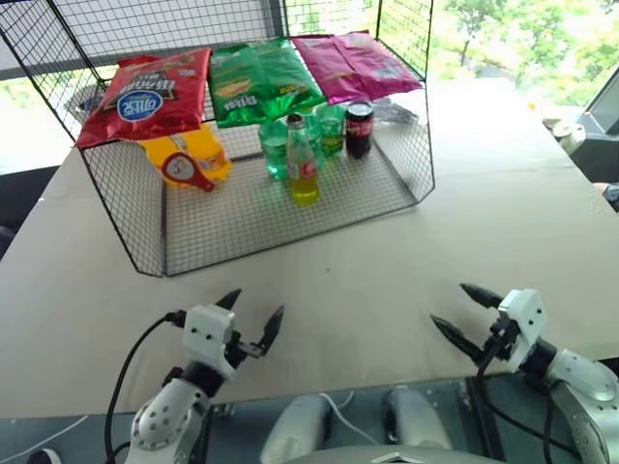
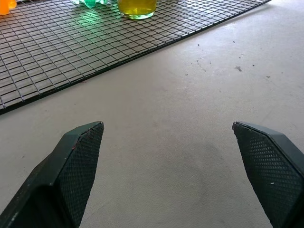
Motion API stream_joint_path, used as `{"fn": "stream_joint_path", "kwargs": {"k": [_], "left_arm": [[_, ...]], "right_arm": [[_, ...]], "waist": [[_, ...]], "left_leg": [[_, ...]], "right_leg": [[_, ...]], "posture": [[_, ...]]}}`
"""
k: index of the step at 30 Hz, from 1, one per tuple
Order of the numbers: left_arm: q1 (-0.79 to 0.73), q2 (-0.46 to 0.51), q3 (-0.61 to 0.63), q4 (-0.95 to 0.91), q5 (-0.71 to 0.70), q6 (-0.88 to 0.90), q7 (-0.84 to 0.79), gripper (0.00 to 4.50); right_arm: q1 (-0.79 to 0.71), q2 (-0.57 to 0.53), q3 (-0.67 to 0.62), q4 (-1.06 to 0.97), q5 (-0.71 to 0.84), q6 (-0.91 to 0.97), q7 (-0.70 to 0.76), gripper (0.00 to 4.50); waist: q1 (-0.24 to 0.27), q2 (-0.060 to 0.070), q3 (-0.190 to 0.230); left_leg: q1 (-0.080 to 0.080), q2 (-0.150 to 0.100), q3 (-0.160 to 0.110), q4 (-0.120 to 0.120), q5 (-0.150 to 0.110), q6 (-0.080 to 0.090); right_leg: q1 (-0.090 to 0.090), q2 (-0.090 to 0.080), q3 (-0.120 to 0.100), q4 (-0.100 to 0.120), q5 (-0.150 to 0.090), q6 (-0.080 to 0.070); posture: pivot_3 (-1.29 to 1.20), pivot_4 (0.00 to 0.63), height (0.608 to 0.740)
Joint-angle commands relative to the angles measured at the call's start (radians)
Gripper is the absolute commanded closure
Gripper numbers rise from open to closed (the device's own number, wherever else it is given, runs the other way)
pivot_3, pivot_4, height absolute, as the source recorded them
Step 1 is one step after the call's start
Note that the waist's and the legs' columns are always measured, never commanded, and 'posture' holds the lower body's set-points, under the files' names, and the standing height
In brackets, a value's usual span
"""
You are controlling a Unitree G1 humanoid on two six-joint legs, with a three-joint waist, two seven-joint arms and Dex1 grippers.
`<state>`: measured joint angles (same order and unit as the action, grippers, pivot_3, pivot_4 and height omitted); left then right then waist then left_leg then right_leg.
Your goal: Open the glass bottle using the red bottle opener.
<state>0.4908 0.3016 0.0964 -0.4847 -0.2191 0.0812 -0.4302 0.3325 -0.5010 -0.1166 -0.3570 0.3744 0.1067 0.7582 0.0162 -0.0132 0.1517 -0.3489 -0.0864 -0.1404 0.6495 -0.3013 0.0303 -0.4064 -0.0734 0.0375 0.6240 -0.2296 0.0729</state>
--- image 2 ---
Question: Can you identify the black wire grid rack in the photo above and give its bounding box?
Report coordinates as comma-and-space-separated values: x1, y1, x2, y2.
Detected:
0, 0, 273, 116

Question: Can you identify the green glass object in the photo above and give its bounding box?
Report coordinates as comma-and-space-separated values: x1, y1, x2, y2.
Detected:
71, 0, 111, 9

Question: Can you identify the yellow liquid glass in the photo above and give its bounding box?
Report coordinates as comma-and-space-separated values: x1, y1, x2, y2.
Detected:
117, 0, 157, 20

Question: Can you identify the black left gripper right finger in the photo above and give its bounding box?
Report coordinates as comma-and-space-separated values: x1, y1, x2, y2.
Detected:
232, 121, 304, 228

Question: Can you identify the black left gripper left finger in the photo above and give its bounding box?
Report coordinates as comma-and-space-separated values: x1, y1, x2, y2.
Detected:
0, 121, 105, 228

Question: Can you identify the orange object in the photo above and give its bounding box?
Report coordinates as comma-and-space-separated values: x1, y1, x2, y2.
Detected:
0, 0, 17, 16

